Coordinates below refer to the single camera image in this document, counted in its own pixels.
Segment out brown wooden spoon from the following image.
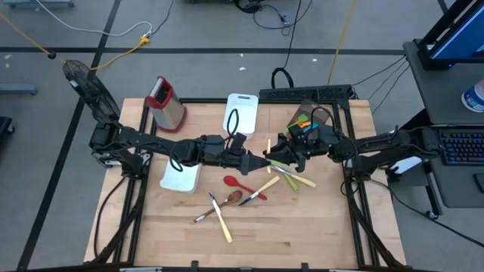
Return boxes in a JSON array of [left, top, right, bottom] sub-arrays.
[[193, 190, 244, 224]]

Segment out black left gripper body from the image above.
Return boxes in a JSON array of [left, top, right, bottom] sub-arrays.
[[198, 132, 247, 177]]

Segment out black chair caster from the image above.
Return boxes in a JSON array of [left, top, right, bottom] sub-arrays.
[[0, 116, 16, 135]]

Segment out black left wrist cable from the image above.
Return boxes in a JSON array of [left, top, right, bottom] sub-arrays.
[[225, 108, 240, 138]]

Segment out grey desk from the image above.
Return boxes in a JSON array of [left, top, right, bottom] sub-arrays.
[[402, 39, 484, 209]]

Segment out grey metal floor bar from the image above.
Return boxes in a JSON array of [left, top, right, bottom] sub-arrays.
[[0, 83, 39, 96]]

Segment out black keyboard blue backlight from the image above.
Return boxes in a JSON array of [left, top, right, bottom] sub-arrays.
[[438, 128, 484, 166]]

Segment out translucent grey plastic bin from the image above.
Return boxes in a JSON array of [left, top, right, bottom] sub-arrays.
[[285, 98, 334, 147]]

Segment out green silicone spatula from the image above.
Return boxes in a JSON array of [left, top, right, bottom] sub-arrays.
[[284, 114, 310, 135]]

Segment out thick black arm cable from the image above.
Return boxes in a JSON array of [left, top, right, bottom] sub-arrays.
[[93, 175, 128, 258]]

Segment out thin black cable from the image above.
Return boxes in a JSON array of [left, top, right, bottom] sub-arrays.
[[352, 55, 408, 88], [371, 64, 411, 115], [367, 60, 411, 102]]

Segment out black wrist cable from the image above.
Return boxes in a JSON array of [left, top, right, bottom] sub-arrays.
[[225, 108, 240, 138], [310, 106, 338, 134]]

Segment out blue white wipes canister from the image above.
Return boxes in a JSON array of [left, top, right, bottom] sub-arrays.
[[461, 79, 484, 113]]

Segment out green silicone spoon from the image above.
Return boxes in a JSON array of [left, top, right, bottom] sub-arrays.
[[270, 158, 300, 193]]

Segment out white floor cable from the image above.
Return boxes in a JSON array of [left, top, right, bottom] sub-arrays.
[[36, 0, 154, 39]]

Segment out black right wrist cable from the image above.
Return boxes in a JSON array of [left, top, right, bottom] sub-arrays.
[[310, 106, 338, 134]]

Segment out black floor fan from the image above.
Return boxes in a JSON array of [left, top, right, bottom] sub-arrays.
[[62, 59, 122, 125]]

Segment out white flat sheet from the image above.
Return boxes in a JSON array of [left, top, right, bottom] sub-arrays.
[[389, 153, 424, 175]]

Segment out yellow hanging cable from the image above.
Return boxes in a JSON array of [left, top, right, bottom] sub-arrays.
[[326, 0, 358, 86]]

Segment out black looped cable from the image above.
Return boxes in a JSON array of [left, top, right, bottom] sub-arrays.
[[270, 0, 303, 90]]

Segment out small white plastic bin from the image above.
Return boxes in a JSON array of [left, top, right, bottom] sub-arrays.
[[222, 93, 260, 140]]

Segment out yellow floor cable with plug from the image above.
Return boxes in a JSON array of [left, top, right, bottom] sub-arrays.
[[0, 13, 152, 72]]

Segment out large white plastic bin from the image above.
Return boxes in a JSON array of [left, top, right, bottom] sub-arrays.
[[159, 160, 203, 194]]

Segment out steel box grater red trim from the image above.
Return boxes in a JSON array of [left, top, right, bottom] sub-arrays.
[[144, 75, 188, 134]]

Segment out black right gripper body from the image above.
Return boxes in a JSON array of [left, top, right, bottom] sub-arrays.
[[275, 126, 334, 173]]

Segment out black cable bundle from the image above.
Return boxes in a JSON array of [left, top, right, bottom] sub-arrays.
[[234, 0, 315, 31]]

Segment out red silicone spoon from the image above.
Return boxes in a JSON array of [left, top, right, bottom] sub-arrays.
[[222, 175, 268, 201]]

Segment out long black floor cable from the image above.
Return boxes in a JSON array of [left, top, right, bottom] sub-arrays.
[[368, 177, 484, 249]]

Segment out black computer monitor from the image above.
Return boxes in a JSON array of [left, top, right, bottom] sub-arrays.
[[417, 0, 484, 71]]

